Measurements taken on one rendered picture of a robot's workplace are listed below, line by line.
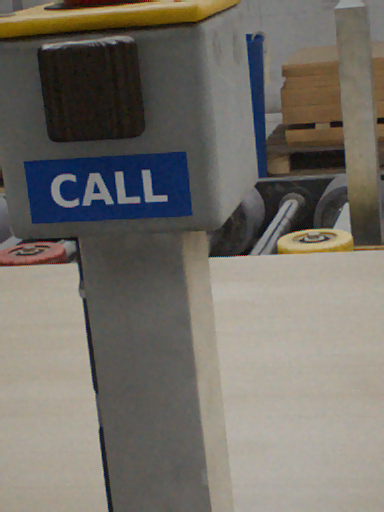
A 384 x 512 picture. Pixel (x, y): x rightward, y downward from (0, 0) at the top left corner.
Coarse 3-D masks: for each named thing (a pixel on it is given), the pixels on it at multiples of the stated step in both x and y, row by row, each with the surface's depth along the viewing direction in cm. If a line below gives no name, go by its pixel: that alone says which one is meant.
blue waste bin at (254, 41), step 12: (252, 36) 608; (252, 48) 598; (252, 60) 599; (252, 72) 600; (252, 84) 601; (252, 96) 602; (264, 96) 616; (252, 108) 604; (264, 108) 616; (264, 120) 616; (264, 132) 617; (264, 144) 617; (264, 156) 618; (264, 168) 619
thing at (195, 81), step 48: (144, 0) 41; (192, 0) 39; (240, 0) 45; (0, 48) 41; (144, 48) 40; (192, 48) 39; (240, 48) 45; (0, 96) 41; (144, 96) 40; (192, 96) 40; (240, 96) 44; (0, 144) 41; (48, 144) 41; (96, 144) 41; (144, 144) 40; (192, 144) 40; (240, 144) 44; (192, 192) 40; (240, 192) 43
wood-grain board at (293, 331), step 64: (256, 256) 138; (320, 256) 135; (0, 320) 124; (64, 320) 122; (256, 320) 116; (320, 320) 114; (0, 384) 107; (64, 384) 105; (256, 384) 100; (320, 384) 99; (0, 448) 93; (64, 448) 92; (256, 448) 88; (320, 448) 87
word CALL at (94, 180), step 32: (32, 160) 41; (64, 160) 41; (96, 160) 41; (128, 160) 41; (160, 160) 40; (32, 192) 42; (64, 192) 41; (96, 192) 41; (128, 192) 41; (160, 192) 41
